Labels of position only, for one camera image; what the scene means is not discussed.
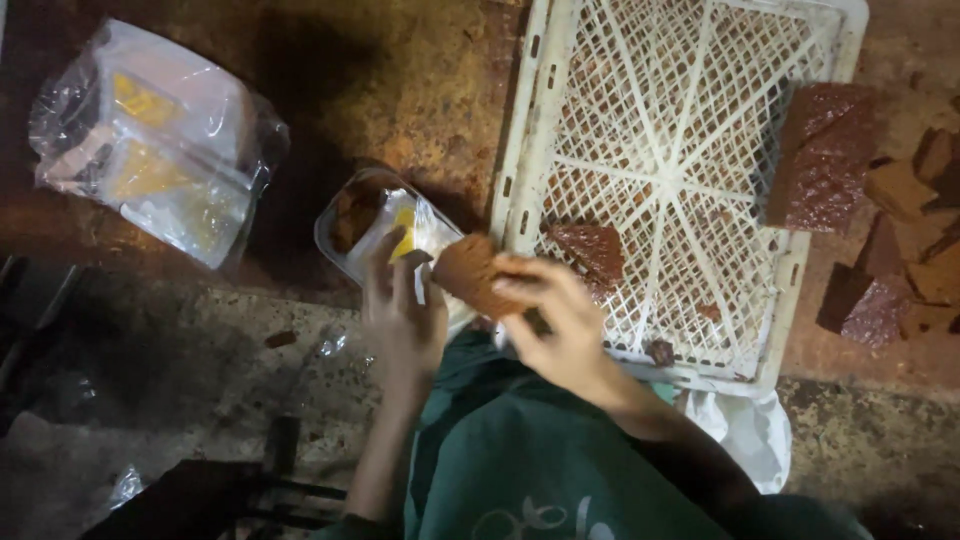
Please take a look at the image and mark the white plastic bag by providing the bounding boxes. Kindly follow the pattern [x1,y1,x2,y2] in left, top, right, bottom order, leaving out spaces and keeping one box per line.
[675,388,793,495]

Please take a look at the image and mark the large glazed brown cake slab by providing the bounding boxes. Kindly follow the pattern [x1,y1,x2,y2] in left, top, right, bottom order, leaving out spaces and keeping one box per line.
[765,82,880,234]

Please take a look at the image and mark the white plastic lattice crate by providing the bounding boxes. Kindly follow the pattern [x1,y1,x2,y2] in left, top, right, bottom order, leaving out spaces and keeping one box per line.
[489,0,871,397]

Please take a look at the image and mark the person's left hand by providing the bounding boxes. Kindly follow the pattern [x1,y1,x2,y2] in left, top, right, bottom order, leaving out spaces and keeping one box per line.
[361,227,450,378]

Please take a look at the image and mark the person's right hand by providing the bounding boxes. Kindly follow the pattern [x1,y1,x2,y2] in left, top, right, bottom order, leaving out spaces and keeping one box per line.
[491,255,610,393]

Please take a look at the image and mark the glazed cake piece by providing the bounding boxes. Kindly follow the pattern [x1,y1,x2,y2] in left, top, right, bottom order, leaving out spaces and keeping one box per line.
[541,222,627,294]

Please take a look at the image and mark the dark metal frame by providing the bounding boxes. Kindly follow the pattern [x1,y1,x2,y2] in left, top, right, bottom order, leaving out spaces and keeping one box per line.
[78,416,350,540]

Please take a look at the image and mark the person's green shirt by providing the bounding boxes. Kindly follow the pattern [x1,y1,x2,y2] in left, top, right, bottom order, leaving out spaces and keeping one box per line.
[315,328,875,540]

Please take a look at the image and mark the heap of brown cake pieces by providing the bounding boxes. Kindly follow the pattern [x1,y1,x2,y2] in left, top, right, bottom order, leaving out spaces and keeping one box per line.
[816,126,960,348]

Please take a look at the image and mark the dark metal bars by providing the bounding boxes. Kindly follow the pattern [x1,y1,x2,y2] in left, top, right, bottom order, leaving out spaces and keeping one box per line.
[0,255,84,436]

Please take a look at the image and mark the bag of packed containers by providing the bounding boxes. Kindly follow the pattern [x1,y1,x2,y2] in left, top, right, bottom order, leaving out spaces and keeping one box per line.
[28,18,291,271]

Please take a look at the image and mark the brown cake slice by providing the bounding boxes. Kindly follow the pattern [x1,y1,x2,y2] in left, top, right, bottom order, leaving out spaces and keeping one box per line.
[432,233,535,319]

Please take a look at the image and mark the clear plastic container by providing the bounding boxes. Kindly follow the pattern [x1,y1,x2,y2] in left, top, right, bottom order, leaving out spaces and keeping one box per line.
[314,165,468,289]

